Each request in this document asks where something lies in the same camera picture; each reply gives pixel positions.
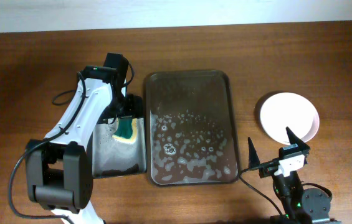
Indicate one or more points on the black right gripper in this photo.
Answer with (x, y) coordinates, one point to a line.
(254, 160)

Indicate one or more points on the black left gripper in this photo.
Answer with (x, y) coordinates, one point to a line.
(134, 109)

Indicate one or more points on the green yellow sponge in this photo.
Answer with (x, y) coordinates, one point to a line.
(126, 130)

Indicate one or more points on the pink plate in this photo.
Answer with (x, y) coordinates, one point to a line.
(289, 110)

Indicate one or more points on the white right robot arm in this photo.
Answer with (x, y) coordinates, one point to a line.
(303, 202)

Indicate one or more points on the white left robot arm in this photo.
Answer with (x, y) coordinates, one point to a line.
(58, 167)

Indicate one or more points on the black soapy water tray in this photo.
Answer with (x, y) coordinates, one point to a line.
(111, 158)

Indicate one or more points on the brown serving tray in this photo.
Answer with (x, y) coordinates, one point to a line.
(191, 137)

